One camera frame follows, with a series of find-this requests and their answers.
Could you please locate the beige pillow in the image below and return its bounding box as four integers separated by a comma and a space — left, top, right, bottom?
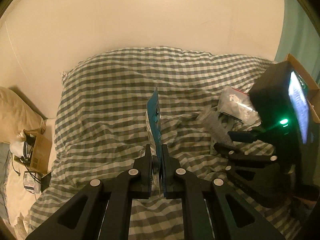
1, 87, 46, 144

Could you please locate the teal curtain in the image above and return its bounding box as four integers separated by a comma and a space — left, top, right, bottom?
274, 0, 319, 83

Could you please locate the large brown cardboard box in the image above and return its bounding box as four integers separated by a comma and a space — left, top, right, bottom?
285, 54, 320, 124

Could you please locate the blue grey cloth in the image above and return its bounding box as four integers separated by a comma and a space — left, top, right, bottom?
0, 142, 11, 220

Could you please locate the small brown cardboard box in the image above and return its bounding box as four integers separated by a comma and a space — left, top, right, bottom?
10, 130, 52, 176

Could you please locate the clear plastic bag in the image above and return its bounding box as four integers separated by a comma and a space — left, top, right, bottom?
217, 86, 260, 125

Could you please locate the teal blister card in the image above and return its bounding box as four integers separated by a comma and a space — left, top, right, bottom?
145, 88, 162, 196

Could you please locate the grey green strap tool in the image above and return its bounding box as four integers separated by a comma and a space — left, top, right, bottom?
198, 108, 234, 146

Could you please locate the grey white checkered duvet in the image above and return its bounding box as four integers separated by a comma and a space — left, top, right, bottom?
27, 47, 271, 238

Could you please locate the white packet with cable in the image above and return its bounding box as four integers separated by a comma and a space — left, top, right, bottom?
23, 171, 41, 194

